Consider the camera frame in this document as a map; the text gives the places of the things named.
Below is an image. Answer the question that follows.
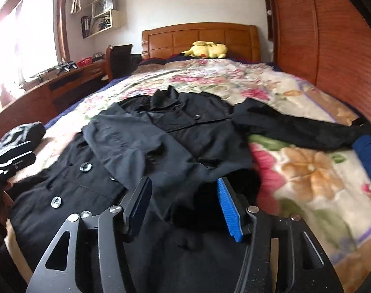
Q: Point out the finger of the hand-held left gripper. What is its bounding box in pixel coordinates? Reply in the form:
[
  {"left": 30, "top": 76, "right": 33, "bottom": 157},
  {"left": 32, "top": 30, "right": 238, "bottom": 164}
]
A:
[
  {"left": 0, "top": 153, "right": 36, "bottom": 173},
  {"left": 0, "top": 141, "right": 32, "bottom": 160}
]

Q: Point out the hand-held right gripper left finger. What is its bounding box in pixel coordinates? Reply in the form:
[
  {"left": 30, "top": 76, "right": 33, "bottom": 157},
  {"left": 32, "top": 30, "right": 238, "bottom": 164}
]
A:
[{"left": 26, "top": 176, "right": 153, "bottom": 293}]

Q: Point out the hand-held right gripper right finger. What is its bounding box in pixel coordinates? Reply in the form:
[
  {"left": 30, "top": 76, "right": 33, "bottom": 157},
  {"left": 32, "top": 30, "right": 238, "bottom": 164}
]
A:
[{"left": 216, "top": 176, "right": 345, "bottom": 293}]

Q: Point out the black coat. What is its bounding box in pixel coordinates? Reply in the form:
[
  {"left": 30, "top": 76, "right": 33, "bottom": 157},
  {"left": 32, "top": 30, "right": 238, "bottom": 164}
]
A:
[{"left": 9, "top": 86, "right": 371, "bottom": 293}]

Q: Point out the person's left hand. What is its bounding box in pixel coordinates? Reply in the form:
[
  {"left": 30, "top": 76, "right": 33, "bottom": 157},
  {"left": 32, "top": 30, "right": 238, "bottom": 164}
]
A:
[{"left": 0, "top": 181, "right": 14, "bottom": 220}]

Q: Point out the black leather jacket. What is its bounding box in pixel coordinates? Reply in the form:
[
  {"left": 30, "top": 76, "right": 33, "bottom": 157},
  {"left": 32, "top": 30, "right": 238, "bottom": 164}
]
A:
[{"left": 0, "top": 121, "right": 46, "bottom": 153}]

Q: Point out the dark blue bed sheet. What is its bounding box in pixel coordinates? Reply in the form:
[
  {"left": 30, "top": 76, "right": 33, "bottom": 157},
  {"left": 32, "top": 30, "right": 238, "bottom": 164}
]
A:
[{"left": 44, "top": 73, "right": 137, "bottom": 127}]

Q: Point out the wooden desk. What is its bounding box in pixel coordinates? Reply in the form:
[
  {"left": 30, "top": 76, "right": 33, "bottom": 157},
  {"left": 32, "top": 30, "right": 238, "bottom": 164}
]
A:
[{"left": 0, "top": 59, "right": 108, "bottom": 126}]

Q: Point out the floral blanket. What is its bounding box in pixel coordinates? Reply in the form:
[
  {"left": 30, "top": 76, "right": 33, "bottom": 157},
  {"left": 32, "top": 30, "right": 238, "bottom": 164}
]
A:
[{"left": 0, "top": 58, "right": 371, "bottom": 281}]

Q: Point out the black device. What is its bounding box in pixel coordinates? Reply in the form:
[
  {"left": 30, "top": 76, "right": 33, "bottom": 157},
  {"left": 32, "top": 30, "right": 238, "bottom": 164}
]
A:
[{"left": 53, "top": 62, "right": 78, "bottom": 74}]

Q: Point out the window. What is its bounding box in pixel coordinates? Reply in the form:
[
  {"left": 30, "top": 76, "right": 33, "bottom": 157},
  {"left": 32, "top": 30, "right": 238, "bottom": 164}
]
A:
[{"left": 0, "top": 0, "right": 67, "bottom": 98}]

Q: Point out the wooden chair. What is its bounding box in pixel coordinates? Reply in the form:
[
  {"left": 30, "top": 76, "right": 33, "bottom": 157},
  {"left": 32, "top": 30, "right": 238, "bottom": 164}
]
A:
[{"left": 105, "top": 43, "right": 134, "bottom": 81}]

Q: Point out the blue cloth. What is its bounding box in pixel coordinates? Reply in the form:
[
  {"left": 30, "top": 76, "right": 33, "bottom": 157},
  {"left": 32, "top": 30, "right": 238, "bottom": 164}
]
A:
[{"left": 353, "top": 134, "right": 371, "bottom": 178}]

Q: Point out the yellow plush toy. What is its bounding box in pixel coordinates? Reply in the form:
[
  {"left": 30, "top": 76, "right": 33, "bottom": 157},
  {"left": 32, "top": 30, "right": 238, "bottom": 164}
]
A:
[{"left": 181, "top": 41, "right": 228, "bottom": 59}]

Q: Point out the wooden bed headboard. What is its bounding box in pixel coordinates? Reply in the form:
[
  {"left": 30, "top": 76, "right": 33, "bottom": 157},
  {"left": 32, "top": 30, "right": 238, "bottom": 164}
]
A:
[{"left": 142, "top": 22, "right": 261, "bottom": 63}]

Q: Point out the wooden wardrobe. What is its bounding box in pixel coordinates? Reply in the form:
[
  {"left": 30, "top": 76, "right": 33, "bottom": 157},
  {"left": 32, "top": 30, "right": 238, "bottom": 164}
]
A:
[{"left": 262, "top": 0, "right": 371, "bottom": 129}]

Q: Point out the white wall shelf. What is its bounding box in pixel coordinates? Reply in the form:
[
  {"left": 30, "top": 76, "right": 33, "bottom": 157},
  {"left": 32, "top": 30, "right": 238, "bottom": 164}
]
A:
[{"left": 81, "top": 0, "right": 126, "bottom": 39}]

